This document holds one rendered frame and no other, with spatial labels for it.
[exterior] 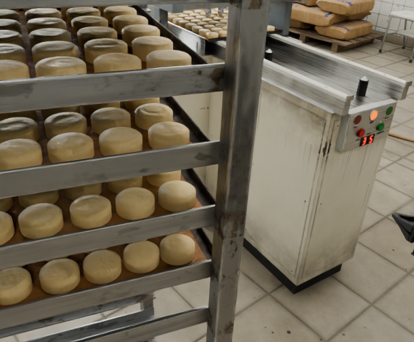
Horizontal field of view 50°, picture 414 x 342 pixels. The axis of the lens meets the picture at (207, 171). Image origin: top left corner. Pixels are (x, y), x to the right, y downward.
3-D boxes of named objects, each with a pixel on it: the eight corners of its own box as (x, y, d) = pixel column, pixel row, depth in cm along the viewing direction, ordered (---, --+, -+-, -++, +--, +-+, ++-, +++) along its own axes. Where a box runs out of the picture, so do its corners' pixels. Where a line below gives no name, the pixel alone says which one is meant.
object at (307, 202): (201, 213, 233) (210, 41, 187) (253, 195, 249) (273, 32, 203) (293, 302, 183) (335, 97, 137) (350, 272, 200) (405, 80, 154)
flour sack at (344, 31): (343, 42, 504) (345, 29, 496) (312, 34, 529) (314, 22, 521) (374, 33, 548) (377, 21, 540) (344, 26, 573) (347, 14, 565)
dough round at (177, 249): (197, 264, 63) (198, 253, 62) (163, 269, 62) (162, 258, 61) (190, 241, 67) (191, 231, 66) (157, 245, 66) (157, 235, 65)
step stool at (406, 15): (436, 58, 506) (448, 17, 483) (410, 63, 486) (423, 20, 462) (402, 47, 539) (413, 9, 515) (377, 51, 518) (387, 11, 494)
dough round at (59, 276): (32, 284, 58) (30, 273, 57) (62, 262, 62) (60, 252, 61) (58, 301, 56) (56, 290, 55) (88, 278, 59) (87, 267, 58)
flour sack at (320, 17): (279, 17, 547) (281, 2, 538) (299, 13, 573) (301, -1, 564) (329, 29, 504) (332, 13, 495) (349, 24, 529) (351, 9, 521)
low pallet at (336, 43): (264, 32, 576) (265, 23, 570) (303, 24, 623) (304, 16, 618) (344, 55, 501) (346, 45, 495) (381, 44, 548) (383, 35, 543)
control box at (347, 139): (334, 148, 150) (342, 110, 143) (380, 134, 162) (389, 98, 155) (342, 153, 147) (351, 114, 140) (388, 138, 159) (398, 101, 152)
